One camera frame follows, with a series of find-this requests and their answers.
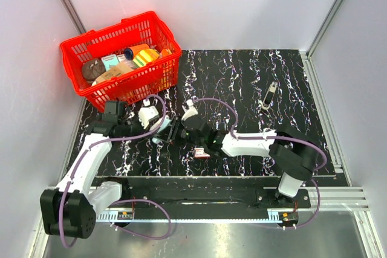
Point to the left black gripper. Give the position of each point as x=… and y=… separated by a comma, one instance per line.
x=141, y=130

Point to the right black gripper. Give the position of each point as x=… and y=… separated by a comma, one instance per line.
x=176, y=120

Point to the light blue small stapler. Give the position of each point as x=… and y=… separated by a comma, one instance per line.
x=162, y=126

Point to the white black large stapler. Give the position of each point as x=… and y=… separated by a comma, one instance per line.
x=269, y=96

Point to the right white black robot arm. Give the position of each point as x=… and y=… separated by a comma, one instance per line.
x=294, y=153

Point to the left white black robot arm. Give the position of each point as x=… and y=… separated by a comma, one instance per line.
x=71, y=208

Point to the red staple box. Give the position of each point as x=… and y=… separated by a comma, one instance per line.
x=200, y=153

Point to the brown cardboard package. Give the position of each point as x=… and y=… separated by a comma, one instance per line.
x=121, y=68

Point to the orange small packet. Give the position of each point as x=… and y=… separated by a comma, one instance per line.
x=165, y=52

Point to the brown round bun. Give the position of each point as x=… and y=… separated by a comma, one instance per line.
x=92, y=69

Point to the teal small box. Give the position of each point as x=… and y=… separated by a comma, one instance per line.
x=110, y=61

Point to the yellow green striped sponge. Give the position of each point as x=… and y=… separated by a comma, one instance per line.
x=145, y=57

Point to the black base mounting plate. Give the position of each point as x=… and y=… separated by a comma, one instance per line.
x=203, y=199

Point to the orange cylinder blue cap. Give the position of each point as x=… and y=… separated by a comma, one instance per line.
x=131, y=52

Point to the red plastic shopping basket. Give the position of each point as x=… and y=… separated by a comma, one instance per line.
x=145, y=28

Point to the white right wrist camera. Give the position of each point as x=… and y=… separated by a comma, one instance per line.
x=189, y=110

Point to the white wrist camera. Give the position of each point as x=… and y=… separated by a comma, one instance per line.
x=148, y=114
x=189, y=110

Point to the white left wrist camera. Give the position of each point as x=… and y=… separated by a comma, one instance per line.
x=148, y=114

